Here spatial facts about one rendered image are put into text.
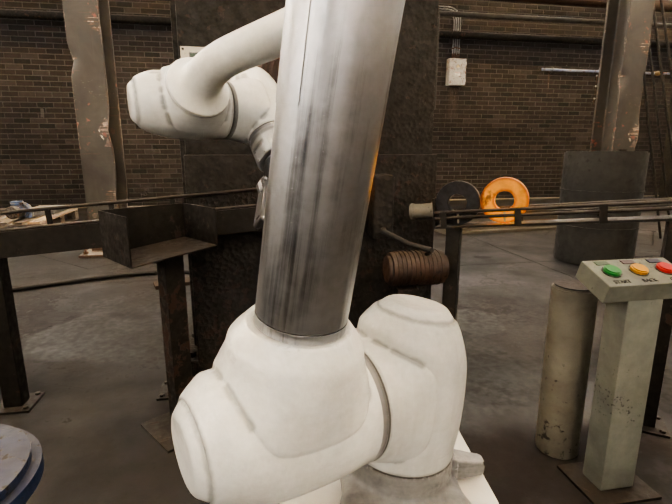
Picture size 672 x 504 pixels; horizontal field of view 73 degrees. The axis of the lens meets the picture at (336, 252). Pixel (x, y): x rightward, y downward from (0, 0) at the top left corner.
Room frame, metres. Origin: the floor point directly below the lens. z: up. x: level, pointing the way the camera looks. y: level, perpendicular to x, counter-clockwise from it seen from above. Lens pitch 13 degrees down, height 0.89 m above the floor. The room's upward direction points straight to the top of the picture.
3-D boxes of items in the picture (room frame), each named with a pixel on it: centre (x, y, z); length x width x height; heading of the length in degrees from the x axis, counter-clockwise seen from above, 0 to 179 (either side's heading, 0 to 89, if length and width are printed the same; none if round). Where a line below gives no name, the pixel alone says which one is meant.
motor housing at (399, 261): (1.61, -0.29, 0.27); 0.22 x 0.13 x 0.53; 100
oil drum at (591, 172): (3.67, -2.12, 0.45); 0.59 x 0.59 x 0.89
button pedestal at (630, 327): (1.08, -0.74, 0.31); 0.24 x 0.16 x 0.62; 100
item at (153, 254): (1.33, 0.52, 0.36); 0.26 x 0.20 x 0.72; 135
